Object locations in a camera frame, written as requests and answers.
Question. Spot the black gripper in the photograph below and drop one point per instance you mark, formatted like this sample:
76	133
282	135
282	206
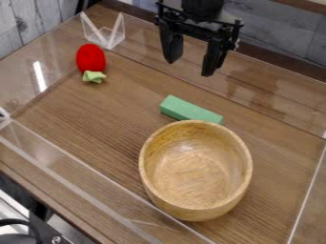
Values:
200	19

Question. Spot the red plush strawberry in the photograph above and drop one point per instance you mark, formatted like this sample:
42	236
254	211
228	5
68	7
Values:
89	60

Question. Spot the green rectangular block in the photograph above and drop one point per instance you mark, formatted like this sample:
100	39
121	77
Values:
181	110

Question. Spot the wooden bowl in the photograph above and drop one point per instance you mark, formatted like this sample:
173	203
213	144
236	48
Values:
195	166

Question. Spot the clear acrylic tray wall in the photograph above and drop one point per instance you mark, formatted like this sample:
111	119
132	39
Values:
72	136

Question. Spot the black metal bracket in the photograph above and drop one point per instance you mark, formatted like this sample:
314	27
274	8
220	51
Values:
46	234

